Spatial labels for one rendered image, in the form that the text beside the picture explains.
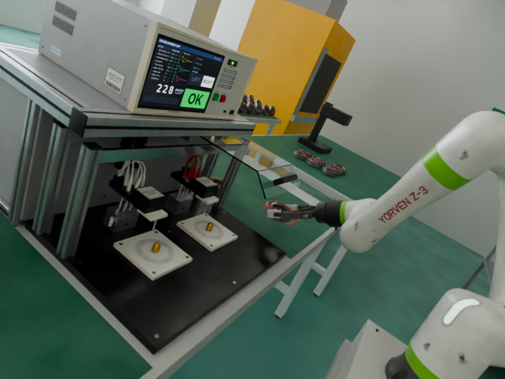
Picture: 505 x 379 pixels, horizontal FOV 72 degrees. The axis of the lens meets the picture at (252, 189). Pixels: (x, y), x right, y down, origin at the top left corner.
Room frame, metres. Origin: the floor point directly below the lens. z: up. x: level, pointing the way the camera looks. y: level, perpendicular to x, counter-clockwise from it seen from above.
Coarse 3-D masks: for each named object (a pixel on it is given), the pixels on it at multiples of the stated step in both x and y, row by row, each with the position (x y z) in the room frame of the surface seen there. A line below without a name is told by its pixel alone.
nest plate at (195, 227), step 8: (200, 216) 1.07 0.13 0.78; (208, 216) 1.10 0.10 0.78; (184, 224) 0.98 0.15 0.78; (192, 224) 1.00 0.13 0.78; (200, 224) 1.02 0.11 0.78; (216, 224) 1.07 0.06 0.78; (192, 232) 0.95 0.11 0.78; (200, 232) 0.97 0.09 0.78; (208, 232) 0.99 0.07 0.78; (216, 232) 1.01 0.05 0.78; (224, 232) 1.04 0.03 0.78; (232, 232) 1.06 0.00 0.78; (200, 240) 0.93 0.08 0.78; (208, 240) 0.95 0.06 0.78; (216, 240) 0.97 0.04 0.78; (224, 240) 0.99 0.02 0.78; (232, 240) 1.02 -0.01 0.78; (208, 248) 0.92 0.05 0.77; (216, 248) 0.94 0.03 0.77
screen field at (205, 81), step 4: (192, 76) 0.91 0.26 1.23; (196, 76) 0.92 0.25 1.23; (200, 76) 0.94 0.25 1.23; (204, 76) 0.95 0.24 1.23; (192, 80) 0.91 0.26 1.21; (196, 80) 0.93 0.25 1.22; (200, 80) 0.94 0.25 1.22; (204, 80) 0.96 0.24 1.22; (208, 80) 0.97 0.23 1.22; (212, 80) 0.99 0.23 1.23; (192, 84) 0.92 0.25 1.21; (196, 84) 0.93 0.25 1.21; (200, 84) 0.95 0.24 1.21; (204, 84) 0.96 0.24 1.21; (208, 84) 0.98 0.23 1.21; (212, 84) 0.99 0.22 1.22
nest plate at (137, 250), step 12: (132, 240) 0.79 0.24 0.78; (144, 240) 0.81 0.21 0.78; (156, 240) 0.84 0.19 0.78; (168, 240) 0.86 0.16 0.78; (120, 252) 0.74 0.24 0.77; (132, 252) 0.74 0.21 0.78; (144, 252) 0.76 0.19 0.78; (168, 252) 0.81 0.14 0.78; (180, 252) 0.83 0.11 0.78; (144, 264) 0.72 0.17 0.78; (156, 264) 0.74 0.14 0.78; (168, 264) 0.76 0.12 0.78; (180, 264) 0.78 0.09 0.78; (156, 276) 0.70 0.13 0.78
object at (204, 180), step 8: (176, 176) 1.04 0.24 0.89; (184, 184) 1.03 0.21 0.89; (192, 184) 1.02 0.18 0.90; (200, 184) 1.01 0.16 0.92; (208, 184) 1.03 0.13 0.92; (216, 184) 1.06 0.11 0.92; (200, 192) 1.00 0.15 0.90; (208, 192) 1.02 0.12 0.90; (208, 200) 1.01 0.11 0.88; (216, 200) 1.03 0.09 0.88
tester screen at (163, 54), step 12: (156, 48) 0.78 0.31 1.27; (168, 48) 0.81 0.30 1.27; (180, 48) 0.84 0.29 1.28; (156, 60) 0.79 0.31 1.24; (168, 60) 0.82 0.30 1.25; (180, 60) 0.85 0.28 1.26; (192, 60) 0.89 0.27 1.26; (204, 60) 0.93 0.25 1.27; (216, 60) 0.98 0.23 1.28; (156, 72) 0.80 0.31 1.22; (168, 72) 0.83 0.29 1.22; (180, 72) 0.87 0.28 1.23; (192, 72) 0.91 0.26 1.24; (204, 72) 0.95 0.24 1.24; (216, 72) 0.99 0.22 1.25; (156, 84) 0.81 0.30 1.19; (168, 84) 0.84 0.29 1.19; (180, 84) 0.88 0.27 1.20; (168, 96) 0.85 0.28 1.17; (180, 96) 0.89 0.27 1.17; (192, 108) 0.95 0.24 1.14
